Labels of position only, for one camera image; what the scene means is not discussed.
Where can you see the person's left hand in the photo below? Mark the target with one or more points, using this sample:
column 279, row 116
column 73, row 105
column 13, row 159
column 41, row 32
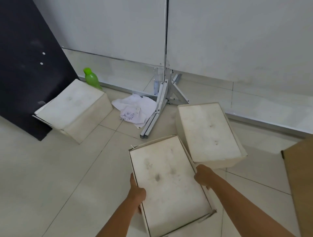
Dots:
column 137, row 194

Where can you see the person's right hand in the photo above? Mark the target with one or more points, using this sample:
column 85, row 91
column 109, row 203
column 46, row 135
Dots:
column 204, row 175

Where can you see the person's left thumb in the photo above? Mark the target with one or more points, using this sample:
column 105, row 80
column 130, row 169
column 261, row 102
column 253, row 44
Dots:
column 133, row 180

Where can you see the person's right fingers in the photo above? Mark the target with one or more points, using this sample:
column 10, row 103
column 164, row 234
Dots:
column 207, row 187

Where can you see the white cardboard box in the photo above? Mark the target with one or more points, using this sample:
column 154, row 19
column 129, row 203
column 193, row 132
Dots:
column 210, row 134
column 168, row 185
column 73, row 109

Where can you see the person's right forearm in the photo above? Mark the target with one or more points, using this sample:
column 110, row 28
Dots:
column 249, row 206

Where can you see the person's left forearm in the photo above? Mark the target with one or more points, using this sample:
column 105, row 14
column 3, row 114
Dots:
column 117, row 218

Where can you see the crumpled white paper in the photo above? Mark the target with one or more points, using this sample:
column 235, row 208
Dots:
column 135, row 109

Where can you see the metal folding stand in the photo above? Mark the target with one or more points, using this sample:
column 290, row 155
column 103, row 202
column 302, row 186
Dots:
column 162, row 97

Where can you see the brown cardboard box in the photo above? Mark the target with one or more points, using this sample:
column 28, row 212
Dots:
column 299, row 185

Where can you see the green plastic bottle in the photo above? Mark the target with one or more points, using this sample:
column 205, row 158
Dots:
column 92, row 78

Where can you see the black board panel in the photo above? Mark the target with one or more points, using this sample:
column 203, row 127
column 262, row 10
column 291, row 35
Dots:
column 29, row 63

